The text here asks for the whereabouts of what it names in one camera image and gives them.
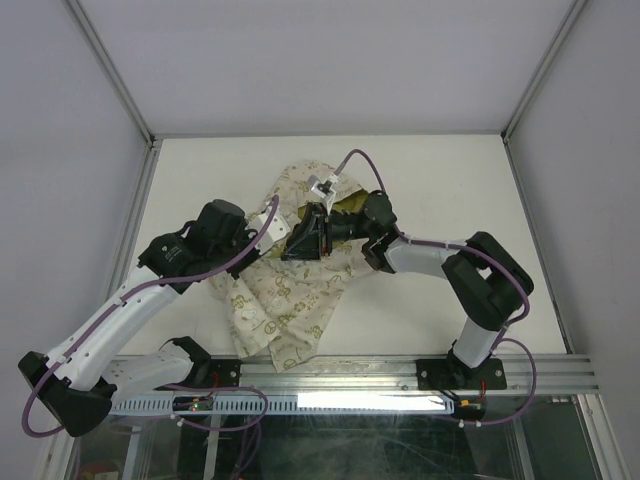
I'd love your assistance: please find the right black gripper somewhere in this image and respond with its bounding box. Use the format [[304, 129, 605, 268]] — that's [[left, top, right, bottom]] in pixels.
[[277, 202, 374, 261]]

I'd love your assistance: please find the cream green printed jacket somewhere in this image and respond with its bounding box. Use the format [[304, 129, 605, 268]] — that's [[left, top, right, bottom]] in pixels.
[[207, 158, 374, 374]]

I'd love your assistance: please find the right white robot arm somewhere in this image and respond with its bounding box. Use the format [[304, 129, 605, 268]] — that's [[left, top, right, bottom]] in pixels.
[[281, 190, 534, 387]]

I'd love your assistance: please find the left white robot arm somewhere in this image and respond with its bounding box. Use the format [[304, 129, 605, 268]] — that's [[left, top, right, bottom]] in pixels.
[[18, 196, 279, 438]]

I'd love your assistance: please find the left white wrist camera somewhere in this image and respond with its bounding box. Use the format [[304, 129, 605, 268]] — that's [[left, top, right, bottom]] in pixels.
[[248, 208, 291, 255]]

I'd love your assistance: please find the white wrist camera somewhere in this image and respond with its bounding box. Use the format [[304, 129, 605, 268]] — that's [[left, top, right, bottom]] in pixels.
[[248, 208, 291, 255], [307, 173, 339, 213]]

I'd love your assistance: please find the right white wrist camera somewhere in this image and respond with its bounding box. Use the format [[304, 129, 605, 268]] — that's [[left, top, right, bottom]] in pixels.
[[307, 173, 339, 213]]

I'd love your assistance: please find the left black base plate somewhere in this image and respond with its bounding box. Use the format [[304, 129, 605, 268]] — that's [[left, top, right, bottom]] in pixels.
[[182, 358, 242, 391]]

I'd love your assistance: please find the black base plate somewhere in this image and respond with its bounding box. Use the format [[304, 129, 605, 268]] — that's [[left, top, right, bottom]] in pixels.
[[415, 357, 507, 391], [182, 358, 242, 391]]

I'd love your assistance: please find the aluminium mounting rail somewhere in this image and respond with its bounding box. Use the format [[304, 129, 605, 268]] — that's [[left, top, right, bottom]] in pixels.
[[64, 352, 601, 401]]

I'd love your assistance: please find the slotted grey cable duct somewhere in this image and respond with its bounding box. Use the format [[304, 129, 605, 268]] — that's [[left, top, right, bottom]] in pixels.
[[111, 392, 454, 416]]

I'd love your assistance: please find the left aluminium frame post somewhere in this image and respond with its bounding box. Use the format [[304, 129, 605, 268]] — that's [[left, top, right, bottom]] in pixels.
[[62, 0, 156, 147]]

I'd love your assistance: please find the aluminium frame post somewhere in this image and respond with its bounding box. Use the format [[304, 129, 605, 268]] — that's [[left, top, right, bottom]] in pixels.
[[62, 0, 156, 147], [501, 0, 590, 144]]

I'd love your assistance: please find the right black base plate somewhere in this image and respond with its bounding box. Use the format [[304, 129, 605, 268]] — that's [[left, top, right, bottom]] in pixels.
[[415, 357, 507, 391]]

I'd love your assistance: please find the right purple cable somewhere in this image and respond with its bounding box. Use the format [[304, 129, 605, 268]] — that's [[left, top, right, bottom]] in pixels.
[[332, 148, 541, 429]]

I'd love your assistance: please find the right aluminium frame post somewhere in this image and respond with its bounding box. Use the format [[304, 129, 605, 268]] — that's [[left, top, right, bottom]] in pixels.
[[501, 0, 590, 144]]

